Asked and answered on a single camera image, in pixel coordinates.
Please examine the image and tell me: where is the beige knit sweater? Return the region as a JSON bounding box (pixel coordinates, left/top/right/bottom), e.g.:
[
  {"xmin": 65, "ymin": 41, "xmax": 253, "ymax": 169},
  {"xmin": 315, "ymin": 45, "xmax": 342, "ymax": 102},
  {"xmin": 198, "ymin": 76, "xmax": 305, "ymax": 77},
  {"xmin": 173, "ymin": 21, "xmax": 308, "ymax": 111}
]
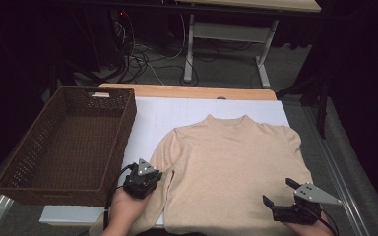
[{"xmin": 88, "ymin": 114, "xmax": 315, "ymax": 236}]

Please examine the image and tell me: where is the black floor stand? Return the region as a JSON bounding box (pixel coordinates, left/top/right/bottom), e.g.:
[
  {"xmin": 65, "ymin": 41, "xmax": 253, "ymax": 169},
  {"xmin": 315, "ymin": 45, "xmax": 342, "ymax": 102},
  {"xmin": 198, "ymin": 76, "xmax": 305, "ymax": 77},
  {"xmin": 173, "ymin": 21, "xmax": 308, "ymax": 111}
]
[{"xmin": 275, "ymin": 73, "xmax": 332, "ymax": 141}]

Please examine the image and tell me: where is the person's right hand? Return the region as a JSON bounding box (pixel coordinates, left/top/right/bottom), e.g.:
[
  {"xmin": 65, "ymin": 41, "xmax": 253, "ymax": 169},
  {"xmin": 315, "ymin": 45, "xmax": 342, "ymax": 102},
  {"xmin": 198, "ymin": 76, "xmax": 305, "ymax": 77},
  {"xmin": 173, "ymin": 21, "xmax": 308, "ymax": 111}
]
[{"xmin": 282, "ymin": 212, "xmax": 335, "ymax": 236}]

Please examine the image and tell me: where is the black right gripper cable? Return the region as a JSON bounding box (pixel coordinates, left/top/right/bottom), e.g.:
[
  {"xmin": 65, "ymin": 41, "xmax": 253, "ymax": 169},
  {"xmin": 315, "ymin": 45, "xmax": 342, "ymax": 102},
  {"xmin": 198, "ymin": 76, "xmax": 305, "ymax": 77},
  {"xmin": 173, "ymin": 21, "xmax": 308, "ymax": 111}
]
[{"xmin": 303, "ymin": 205, "xmax": 341, "ymax": 236}]

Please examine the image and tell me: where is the long aluminium rail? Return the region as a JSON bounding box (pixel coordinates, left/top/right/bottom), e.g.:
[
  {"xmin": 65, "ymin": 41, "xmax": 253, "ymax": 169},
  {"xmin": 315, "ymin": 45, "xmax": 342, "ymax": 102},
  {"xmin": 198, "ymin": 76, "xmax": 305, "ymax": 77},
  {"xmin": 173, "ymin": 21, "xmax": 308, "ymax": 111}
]
[{"xmin": 301, "ymin": 104, "xmax": 372, "ymax": 236}]

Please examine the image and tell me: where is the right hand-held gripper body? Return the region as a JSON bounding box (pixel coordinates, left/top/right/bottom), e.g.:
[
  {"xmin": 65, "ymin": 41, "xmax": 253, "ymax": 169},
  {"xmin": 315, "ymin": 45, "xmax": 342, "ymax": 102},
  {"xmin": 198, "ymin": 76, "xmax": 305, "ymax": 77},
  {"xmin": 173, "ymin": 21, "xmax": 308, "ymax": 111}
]
[{"xmin": 271, "ymin": 181, "xmax": 343, "ymax": 226}]

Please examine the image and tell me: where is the brown woven basket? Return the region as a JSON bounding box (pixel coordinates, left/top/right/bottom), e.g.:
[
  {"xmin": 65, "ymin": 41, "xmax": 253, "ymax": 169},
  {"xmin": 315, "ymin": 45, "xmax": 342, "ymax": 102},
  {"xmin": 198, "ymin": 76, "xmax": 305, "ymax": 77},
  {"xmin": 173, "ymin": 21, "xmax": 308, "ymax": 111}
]
[{"xmin": 0, "ymin": 86, "xmax": 138, "ymax": 207}]

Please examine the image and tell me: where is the person's left hand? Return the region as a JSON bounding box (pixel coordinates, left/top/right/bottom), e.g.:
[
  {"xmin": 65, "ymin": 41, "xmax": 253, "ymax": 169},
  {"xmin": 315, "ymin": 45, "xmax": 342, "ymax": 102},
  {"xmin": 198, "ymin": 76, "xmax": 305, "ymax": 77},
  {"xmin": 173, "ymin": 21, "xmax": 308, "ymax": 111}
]
[{"xmin": 106, "ymin": 187, "xmax": 153, "ymax": 231}]

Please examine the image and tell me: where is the desk with white metal legs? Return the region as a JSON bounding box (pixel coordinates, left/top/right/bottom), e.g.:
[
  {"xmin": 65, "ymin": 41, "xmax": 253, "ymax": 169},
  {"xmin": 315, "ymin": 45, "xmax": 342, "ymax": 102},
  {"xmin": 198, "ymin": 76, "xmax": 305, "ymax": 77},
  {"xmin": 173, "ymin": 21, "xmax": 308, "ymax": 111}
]
[{"xmin": 175, "ymin": 0, "xmax": 323, "ymax": 89}]

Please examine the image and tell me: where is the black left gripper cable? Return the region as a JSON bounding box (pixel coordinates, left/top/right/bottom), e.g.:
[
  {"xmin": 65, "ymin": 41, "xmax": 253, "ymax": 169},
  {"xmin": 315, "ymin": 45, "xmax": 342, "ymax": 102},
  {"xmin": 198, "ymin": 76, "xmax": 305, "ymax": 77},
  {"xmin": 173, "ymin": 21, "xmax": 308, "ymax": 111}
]
[{"xmin": 102, "ymin": 163, "xmax": 140, "ymax": 232}]

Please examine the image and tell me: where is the black computer tower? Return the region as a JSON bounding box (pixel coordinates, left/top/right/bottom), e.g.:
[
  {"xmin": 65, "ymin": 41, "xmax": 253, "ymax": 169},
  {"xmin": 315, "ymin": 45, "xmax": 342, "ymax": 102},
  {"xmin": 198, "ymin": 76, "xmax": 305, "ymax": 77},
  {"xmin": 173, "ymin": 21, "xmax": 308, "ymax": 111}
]
[{"xmin": 109, "ymin": 9, "xmax": 136, "ymax": 59}]

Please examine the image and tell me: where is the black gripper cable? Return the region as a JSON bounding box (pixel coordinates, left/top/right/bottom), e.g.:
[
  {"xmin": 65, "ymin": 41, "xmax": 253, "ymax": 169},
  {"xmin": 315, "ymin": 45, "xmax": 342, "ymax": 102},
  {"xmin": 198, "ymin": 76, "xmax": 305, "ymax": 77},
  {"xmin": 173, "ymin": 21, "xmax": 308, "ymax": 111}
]
[
  {"xmin": 102, "ymin": 163, "xmax": 140, "ymax": 232},
  {"xmin": 303, "ymin": 205, "xmax": 341, "ymax": 236}
]

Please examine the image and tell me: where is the tangle of floor cables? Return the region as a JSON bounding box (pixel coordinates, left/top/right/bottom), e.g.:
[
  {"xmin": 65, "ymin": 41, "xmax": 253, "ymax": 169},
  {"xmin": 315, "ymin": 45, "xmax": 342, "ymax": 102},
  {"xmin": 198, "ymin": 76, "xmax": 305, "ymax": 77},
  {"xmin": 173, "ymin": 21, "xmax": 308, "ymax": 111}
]
[{"xmin": 111, "ymin": 13, "xmax": 218, "ymax": 87}]

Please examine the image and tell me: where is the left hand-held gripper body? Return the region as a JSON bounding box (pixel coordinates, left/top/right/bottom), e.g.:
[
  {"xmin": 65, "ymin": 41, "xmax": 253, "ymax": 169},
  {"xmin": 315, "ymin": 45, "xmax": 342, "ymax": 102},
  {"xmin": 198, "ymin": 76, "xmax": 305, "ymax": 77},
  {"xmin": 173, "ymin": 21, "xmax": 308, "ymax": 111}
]
[{"xmin": 122, "ymin": 157, "xmax": 163, "ymax": 200}]

